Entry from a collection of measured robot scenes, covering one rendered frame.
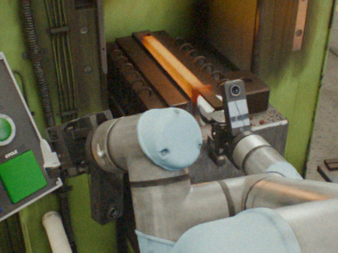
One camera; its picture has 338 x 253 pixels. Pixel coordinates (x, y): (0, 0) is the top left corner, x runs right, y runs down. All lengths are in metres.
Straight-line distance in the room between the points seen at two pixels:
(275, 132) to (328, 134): 1.70
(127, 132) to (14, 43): 0.61
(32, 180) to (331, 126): 2.30
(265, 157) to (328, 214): 0.73
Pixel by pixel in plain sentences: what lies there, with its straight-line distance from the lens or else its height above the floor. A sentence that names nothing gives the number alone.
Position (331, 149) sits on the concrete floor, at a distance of 2.92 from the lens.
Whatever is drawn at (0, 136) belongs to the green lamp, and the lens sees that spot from 1.01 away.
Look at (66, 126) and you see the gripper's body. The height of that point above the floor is 1.19.
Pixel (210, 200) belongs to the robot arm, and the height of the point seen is 1.19.
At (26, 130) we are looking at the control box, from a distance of 1.03.
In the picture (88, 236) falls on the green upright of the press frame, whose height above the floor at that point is 0.52.
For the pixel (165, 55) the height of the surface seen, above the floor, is 1.01.
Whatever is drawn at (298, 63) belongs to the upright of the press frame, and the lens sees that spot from 1.56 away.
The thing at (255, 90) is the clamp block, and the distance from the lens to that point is 1.33.
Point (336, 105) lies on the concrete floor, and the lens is 3.33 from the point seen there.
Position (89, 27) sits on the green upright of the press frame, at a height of 1.15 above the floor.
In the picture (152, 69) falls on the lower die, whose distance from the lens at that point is 1.39.
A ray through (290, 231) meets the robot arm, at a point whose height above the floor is 1.44.
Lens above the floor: 1.62
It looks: 33 degrees down
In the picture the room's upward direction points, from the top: straight up
